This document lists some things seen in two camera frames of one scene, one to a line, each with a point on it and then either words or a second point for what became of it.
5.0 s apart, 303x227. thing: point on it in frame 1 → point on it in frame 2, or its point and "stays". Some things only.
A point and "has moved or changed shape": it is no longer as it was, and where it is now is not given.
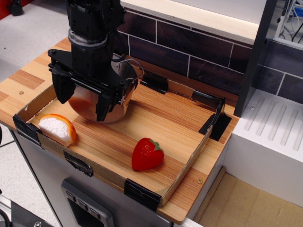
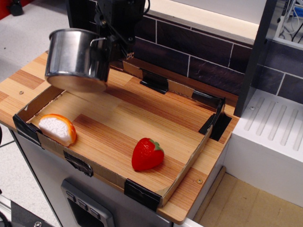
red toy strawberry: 147,153 stays
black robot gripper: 89,66 → 117,19
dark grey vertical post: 260,41 stays
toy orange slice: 57,128 stays
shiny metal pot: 83,104 has moved or changed shape
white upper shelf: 240,20 stays
